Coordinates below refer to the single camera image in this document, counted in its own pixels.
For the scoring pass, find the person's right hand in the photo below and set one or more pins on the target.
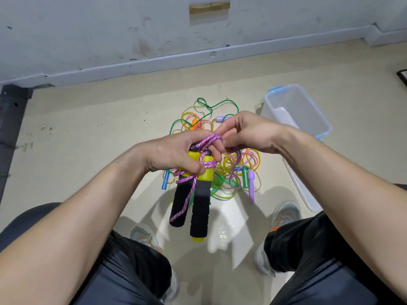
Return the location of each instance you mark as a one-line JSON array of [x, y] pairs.
[[254, 133]]

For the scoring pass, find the person's left hand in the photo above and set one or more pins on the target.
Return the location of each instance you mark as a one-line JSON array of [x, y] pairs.
[[171, 152]]

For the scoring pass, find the clear storage box blue latches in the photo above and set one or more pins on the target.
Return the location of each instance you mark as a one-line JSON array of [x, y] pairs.
[[296, 108]]

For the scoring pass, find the person's right forearm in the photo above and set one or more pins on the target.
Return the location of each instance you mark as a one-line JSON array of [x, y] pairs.
[[343, 187]]

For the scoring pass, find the person's left forearm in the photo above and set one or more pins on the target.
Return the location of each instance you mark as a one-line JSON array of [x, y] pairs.
[[70, 232]]

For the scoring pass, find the clear plastic box lid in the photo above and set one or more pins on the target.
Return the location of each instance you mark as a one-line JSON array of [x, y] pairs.
[[306, 195]]

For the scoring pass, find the grey right shoe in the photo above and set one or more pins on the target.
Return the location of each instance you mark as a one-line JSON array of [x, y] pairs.
[[286, 216]]

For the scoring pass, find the grey shoe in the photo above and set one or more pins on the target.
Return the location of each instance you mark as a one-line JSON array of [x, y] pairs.
[[286, 216], [143, 237]]

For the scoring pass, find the grey left shoe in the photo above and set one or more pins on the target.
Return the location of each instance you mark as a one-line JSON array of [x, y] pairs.
[[143, 237]]

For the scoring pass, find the black shorts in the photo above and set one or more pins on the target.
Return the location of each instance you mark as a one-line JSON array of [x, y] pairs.
[[127, 270]]

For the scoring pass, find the small wooden wall block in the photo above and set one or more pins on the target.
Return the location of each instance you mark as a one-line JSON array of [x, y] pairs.
[[210, 7]]

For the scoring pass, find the black metal rack frame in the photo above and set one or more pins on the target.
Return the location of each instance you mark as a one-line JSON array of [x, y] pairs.
[[11, 117]]

